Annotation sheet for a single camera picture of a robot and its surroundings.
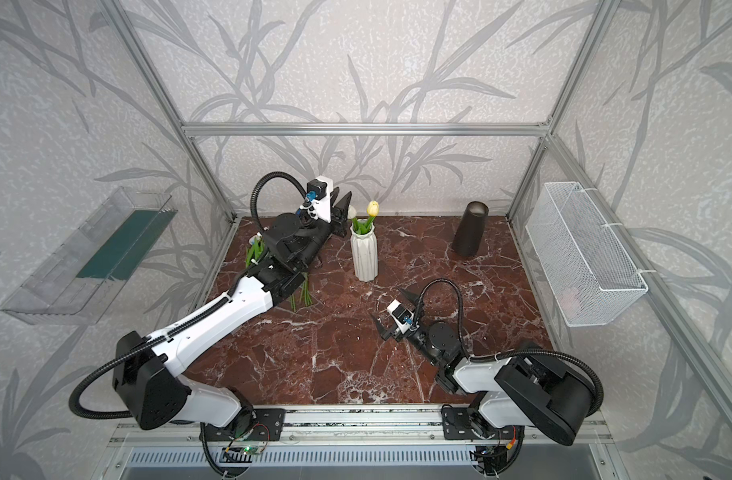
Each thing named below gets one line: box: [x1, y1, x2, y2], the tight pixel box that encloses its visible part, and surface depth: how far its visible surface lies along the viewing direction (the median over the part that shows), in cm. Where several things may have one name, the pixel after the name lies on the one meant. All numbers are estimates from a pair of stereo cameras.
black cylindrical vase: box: [451, 200, 489, 257], surface depth 103 cm
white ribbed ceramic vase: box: [350, 222, 379, 282], surface depth 92 cm
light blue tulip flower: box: [246, 234, 265, 269], surface depth 110 cm
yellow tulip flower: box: [366, 200, 379, 229], surface depth 81 cm
